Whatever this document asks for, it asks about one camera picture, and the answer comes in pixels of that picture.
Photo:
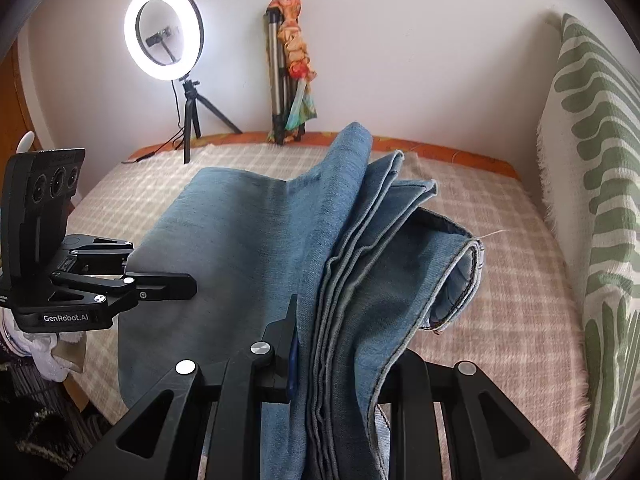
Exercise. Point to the left hand white glove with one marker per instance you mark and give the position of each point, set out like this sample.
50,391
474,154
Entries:
54,355

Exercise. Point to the orange floral cloth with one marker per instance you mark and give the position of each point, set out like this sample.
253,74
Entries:
297,61

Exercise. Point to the phone holder gooseneck clamp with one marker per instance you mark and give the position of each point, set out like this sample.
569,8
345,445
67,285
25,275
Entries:
157,48

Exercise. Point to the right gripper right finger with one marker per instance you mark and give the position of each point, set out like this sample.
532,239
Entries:
487,436

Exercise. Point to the blue denim jeans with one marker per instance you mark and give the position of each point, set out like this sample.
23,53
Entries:
352,246

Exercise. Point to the green leaf pattern pillow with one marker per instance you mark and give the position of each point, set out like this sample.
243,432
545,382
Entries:
588,153

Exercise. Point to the white ring light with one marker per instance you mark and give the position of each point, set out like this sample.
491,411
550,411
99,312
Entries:
144,17

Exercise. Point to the folded silver tripod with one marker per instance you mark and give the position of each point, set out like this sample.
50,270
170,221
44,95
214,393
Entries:
282,87

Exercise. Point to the black mini tripod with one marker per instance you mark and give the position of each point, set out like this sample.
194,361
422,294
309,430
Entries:
192,124

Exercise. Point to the orange floral mattress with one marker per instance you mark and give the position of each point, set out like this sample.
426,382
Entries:
379,144

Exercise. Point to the wooden door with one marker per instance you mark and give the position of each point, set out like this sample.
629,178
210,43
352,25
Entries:
15,120

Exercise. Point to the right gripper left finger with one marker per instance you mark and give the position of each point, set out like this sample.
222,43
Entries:
202,421

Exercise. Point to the white clip desk lamp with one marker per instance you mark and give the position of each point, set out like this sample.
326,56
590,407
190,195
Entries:
26,142

